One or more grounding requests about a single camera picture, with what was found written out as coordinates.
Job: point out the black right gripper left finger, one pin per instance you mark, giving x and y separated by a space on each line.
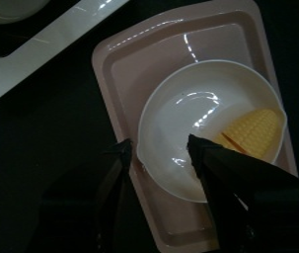
114 184

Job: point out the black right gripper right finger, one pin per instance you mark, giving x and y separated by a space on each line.
231 184

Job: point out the white round plate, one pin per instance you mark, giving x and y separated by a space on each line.
187 115

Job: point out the yellow toy corn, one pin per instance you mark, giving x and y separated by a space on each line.
257 131

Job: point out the pink rectangular plastic tray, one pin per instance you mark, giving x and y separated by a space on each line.
125 75

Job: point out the white kitchen scale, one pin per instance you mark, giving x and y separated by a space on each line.
8 75

